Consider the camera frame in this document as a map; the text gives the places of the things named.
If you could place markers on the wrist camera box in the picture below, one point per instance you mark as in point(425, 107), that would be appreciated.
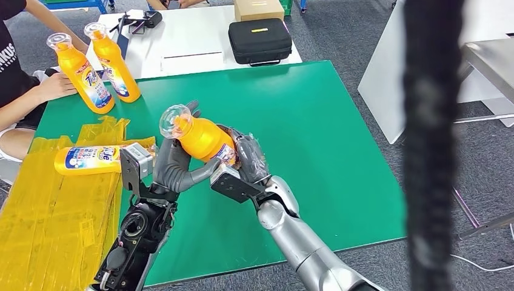
point(233, 184)
point(136, 162)

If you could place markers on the person's left forearm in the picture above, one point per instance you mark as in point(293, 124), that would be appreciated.
point(56, 24)

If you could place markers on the steel table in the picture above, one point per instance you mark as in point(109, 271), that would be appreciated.
point(494, 60)

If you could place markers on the metal stand legs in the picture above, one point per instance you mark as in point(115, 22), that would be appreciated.
point(490, 227)

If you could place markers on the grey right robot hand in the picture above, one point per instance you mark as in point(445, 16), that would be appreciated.
point(251, 158)

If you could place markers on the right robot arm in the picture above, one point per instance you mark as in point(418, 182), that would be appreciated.
point(301, 241)

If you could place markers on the person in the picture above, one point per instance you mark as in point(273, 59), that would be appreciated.
point(188, 3)
point(12, 76)

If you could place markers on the green crate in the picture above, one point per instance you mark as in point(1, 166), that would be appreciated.
point(286, 6)

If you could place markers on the person's right hand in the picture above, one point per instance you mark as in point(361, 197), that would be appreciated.
point(58, 86)

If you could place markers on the black carrying case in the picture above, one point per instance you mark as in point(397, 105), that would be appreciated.
point(260, 42)

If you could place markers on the blue metal frame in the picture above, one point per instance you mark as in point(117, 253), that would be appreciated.
point(76, 3)

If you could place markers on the orange detergent bottle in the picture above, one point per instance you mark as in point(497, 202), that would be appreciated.
point(82, 76)
point(200, 136)
point(114, 64)
point(88, 160)

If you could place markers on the white cabinet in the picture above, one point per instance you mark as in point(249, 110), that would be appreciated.
point(377, 92)

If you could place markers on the blue metal leg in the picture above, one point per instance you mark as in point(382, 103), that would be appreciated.
point(151, 4)
point(303, 5)

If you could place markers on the black handheld device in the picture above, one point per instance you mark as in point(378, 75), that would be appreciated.
point(152, 18)

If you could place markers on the dark blue flat device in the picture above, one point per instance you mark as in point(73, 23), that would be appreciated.
point(123, 44)

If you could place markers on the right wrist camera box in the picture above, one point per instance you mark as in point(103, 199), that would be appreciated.
point(233, 184)

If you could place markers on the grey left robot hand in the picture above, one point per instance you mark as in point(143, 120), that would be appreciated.
point(172, 168)

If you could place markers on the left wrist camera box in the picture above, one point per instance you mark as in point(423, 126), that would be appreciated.
point(136, 162)

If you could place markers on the cardboard box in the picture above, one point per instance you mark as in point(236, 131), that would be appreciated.
point(258, 10)

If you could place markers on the person's right forearm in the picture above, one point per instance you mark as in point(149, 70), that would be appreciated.
point(20, 108)

